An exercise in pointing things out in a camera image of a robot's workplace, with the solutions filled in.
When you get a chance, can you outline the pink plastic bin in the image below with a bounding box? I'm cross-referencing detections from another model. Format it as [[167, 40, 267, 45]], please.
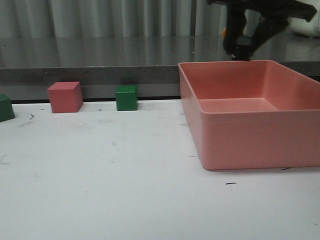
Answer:
[[178, 60, 320, 170]]

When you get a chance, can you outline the grey stone counter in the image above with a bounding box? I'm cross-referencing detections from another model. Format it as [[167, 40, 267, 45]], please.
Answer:
[[0, 34, 320, 103]]

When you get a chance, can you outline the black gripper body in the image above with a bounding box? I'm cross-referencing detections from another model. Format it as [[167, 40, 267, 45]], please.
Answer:
[[207, 0, 317, 22]]

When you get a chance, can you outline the green cube at far left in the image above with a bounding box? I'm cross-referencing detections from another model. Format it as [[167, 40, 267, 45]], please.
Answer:
[[0, 93, 15, 122]]

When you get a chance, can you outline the pink cube at back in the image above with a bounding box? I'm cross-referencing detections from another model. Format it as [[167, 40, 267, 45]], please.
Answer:
[[47, 81, 83, 114]]

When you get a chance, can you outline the white appliance on counter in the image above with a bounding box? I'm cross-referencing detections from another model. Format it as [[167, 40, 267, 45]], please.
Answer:
[[290, 0, 320, 38]]

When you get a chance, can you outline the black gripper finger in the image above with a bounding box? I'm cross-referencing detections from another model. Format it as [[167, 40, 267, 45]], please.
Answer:
[[223, 6, 248, 59], [246, 14, 289, 61]]

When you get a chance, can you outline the yellow push button switch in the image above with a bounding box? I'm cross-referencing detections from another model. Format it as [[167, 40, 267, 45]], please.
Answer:
[[222, 27, 227, 39]]

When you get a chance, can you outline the green cube near bin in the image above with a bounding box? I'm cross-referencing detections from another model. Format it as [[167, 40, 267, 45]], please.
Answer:
[[115, 85, 138, 111]]

